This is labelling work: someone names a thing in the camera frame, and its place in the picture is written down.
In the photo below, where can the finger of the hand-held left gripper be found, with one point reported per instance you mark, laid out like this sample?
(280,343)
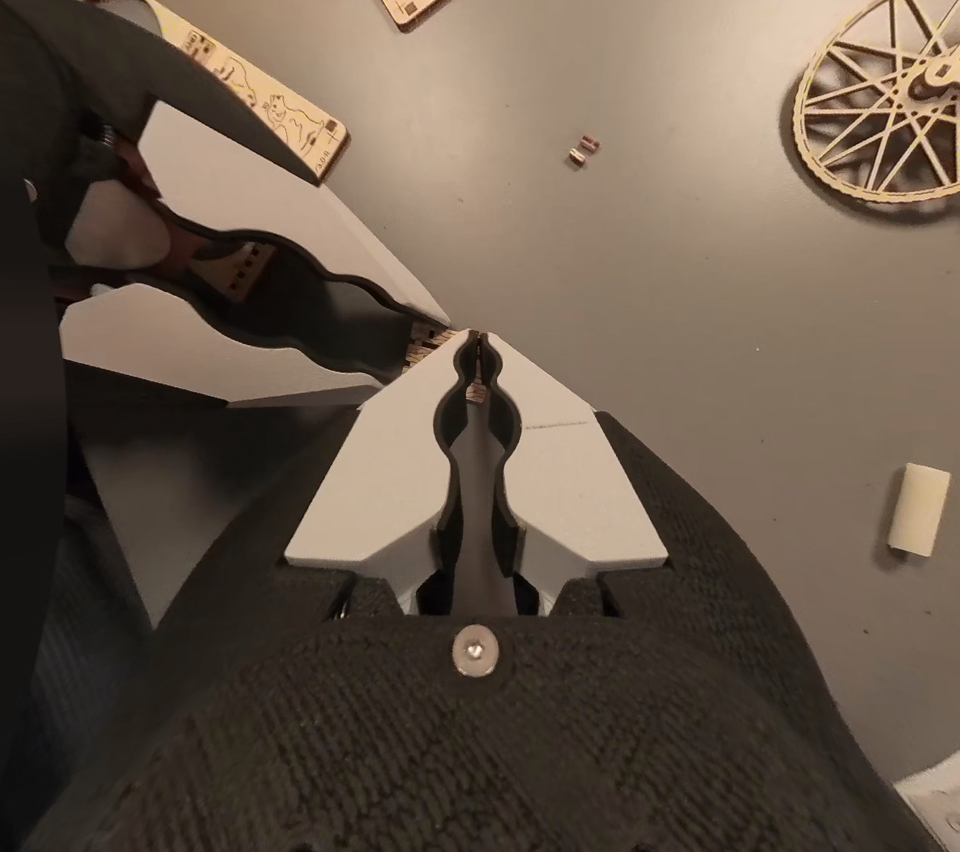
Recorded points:
(300,221)
(150,334)

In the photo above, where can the small wooden connector piece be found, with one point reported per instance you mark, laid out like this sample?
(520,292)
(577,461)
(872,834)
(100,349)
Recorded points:
(581,150)

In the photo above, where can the white instruction booklet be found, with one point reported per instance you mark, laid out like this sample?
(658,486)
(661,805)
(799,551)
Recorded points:
(934,796)

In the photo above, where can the white wax block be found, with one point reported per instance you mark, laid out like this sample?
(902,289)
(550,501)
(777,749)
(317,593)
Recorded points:
(919,508)

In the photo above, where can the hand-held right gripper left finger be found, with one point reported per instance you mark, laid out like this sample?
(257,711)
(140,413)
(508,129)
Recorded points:
(375,492)

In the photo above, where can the wooden bicycle model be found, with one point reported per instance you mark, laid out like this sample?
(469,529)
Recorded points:
(937,70)

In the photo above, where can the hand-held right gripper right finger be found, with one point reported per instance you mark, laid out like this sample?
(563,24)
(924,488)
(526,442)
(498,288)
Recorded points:
(585,499)

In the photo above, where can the wooden sheet with cat engravings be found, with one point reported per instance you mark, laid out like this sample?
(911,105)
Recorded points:
(300,116)

